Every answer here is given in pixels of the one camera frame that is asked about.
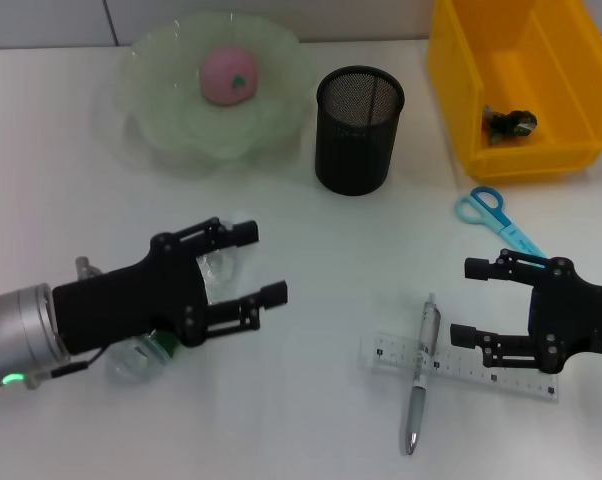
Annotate pink toy peach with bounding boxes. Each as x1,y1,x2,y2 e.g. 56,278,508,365
198,43,259,106

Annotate green plastic wrapper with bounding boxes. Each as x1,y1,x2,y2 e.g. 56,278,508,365
481,104,539,147

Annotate black mesh pen holder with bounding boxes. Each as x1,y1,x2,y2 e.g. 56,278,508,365
314,65,406,197

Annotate yellow plastic bin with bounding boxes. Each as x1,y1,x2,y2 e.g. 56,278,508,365
426,0,602,184

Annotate silver ballpoint pen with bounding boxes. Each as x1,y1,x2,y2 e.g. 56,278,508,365
404,293,442,456

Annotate clear plastic ruler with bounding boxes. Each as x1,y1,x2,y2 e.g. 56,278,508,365
359,335,561,404

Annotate clear plastic water bottle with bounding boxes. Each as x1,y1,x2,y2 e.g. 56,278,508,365
102,211,255,386

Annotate blue scissors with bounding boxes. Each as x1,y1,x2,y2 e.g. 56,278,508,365
454,185,550,259

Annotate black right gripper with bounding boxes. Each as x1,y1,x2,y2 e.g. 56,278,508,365
449,248,602,376

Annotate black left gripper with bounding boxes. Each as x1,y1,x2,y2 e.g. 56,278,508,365
51,216,289,357

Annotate left gripper cable with plug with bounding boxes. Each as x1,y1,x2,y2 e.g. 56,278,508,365
22,255,108,390

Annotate translucent green fruit plate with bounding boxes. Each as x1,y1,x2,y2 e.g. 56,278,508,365
115,13,316,174

